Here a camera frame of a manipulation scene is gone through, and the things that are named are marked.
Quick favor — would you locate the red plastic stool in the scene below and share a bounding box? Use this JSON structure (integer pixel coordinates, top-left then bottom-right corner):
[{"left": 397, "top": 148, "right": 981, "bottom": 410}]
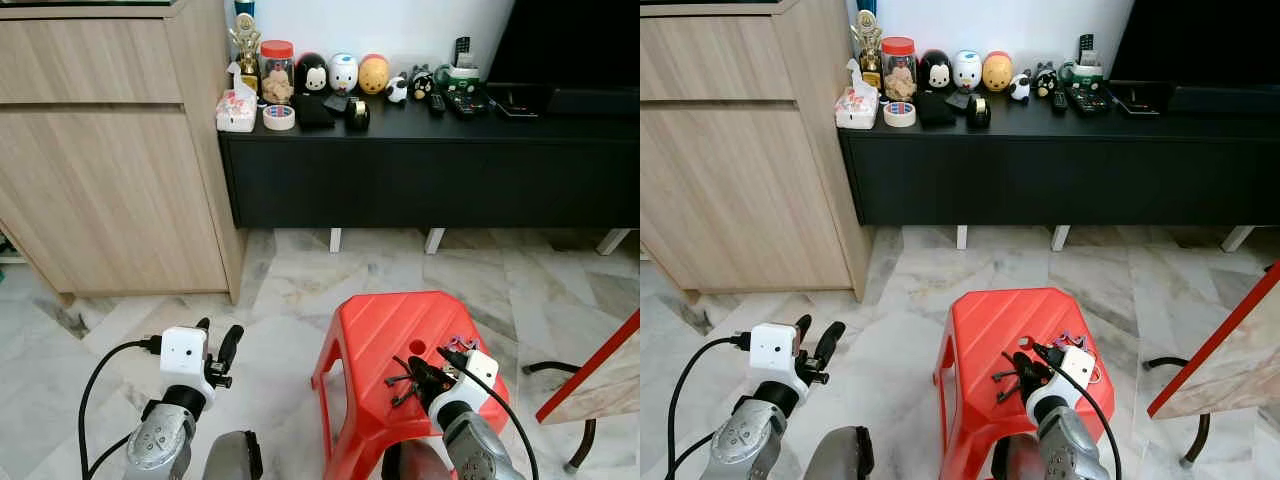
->
[
  {"left": 311, "top": 291, "right": 511, "bottom": 480},
  {"left": 934, "top": 287, "right": 1119, "bottom": 480}
]

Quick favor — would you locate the black curved chair leg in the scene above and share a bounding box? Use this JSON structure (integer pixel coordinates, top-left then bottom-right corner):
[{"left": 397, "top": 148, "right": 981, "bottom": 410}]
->
[
  {"left": 522, "top": 358, "right": 598, "bottom": 473},
  {"left": 1143, "top": 355, "right": 1213, "bottom": 469}
]

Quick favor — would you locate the light wood cabinet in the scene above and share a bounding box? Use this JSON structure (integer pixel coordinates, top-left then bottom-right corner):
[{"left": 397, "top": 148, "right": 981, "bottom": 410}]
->
[
  {"left": 0, "top": 0, "right": 248, "bottom": 305},
  {"left": 640, "top": 0, "right": 873, "bottom": 303}
]

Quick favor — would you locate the red edged marble table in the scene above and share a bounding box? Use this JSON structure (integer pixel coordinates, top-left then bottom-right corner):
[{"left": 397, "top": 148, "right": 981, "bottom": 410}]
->
[
  {"left": 1147, "top": 258, "right": 1280, "bottom": 421},
  {"left": 535, "top": 308, "right": 641, "bottom": 426}
]

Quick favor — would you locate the black low TV console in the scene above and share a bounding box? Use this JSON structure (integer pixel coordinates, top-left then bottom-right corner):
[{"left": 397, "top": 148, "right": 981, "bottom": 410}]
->
[
  {"left": 838, "top": 85, "right": 1280, "bottom": 253},
  {"left": 218, "top": 85, "right": 641, "bottom": 255}
]

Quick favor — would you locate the white pink tissue pack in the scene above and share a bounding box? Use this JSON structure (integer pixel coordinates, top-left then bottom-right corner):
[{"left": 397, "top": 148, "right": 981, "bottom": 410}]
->
[
  {"left": 836, "top": 58, "right": 881, "bottom": 131},
  {"left": 216, "top": 62, "right": 259, "bottom": 134}
]

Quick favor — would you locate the black wallet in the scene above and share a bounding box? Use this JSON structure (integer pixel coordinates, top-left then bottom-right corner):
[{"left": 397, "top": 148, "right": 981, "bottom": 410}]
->
[
  {"left": 292, "top": 94, "right": 337, "bottom": 130},
  {"left": 916, "top": 92, "right": 959, "bottom": 128}
]

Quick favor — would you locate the red lid glass jar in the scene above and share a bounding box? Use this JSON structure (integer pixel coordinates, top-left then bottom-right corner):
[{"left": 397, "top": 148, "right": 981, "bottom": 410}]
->
[
  {"left": 260, "top": 40, "right": 296, "bottom": 105},
  {"left": 882, "top": 37, "right": 918, "bottom": 103}
]

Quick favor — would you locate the black mouse egg figure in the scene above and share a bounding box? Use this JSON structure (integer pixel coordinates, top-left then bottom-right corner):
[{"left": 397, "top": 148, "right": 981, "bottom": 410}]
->
[
  {"left": 918, "top": 49, "right": 953, "bottom": 94},
  {"left": 295, "top": 52, "right": 330, "bottom": 96}
]

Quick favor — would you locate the gold trophy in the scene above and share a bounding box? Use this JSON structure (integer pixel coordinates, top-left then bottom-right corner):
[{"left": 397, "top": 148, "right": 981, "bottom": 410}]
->
[
  {"left": 229, "top": 12, "right": 263, "bottom": 93},
  {"left": 852, "top": 10, "right": 887, "bottom": 91}
]

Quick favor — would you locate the black tray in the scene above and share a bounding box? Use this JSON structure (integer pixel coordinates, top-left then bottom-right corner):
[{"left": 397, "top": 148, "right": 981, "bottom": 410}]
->
[
  {"left": 488, "top": 84, "right": 546, "bottom": 119},
  {"left": 1110, "top": 80, "right": 1176, "bottom": 116}
]

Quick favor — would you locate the white egg figure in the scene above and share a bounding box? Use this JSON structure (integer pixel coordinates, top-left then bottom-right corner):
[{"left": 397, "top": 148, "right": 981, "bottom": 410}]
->
[
  {"left": 328, "top": 53, "right": 360, "bottom": 95},
  {"left": 951, "top": 50, "right": 984, "bottom": 93}
]

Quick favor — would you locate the yellow bear egg figure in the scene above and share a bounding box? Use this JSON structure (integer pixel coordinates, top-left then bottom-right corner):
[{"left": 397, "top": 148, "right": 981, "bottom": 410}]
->
[
  {"left": 983, "top": 51, "right": 1015, "bottom": 93},
  {"left": 359, "top": 54, "right": 391, "bottom": 96}
]

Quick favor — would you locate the green white holder mug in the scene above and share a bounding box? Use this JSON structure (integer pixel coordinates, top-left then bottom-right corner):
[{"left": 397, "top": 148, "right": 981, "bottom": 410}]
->
[
  {"left": 436, "top": 62, "right": 481, "bottom": 96},
  {"left": 1060, "top": 60, "right": 1104, "bottom": 93}
]

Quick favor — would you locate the black television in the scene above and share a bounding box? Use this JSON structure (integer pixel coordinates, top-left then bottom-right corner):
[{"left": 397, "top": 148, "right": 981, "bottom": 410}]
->
[
  {"left": 1108, "top": 0, "right": 1280, "bottom": 113},
  {"left": 485, "top": 0, "right": 641, "bottom": 117}
]

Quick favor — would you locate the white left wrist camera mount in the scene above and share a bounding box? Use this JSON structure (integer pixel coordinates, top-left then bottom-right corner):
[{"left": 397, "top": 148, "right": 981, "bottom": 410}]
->
[
  {"left": 159, "top": 326, "right": 210, "bottom": 381},
  {"left": 748, "top": 322, "right": 801, "bottom": 379}
]

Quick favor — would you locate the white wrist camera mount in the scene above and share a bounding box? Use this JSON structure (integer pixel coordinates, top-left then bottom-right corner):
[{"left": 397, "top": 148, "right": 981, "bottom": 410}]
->
[
  {"left": 748, "top": 322, "right": 801, "bottom": 379},
  {"left": 1055, "top": 345, "right": 1097, "bottom": 391},
  {"left": 456, "top": 349, "right": 500, "bottom": 395},
  {"left": 159, "top": 326, "right": 210, "bottom": 381}
]

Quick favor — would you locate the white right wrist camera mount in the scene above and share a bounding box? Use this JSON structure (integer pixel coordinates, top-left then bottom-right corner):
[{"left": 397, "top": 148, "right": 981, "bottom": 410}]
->
[
  {"left": 1055, "top": 345, "right": 1097, "bottom": 391},
  {"left": 456, "top": 349, "right": 500, "bottom": 395}
]

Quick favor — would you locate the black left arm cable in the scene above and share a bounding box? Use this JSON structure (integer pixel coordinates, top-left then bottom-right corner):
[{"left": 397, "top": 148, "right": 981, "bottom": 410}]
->
[
  {"left": 78, "top": 336, "right": 163, "bottom": 480},
  {"left": 665, "top": 334, "right": 751, "bottom": 480}
]

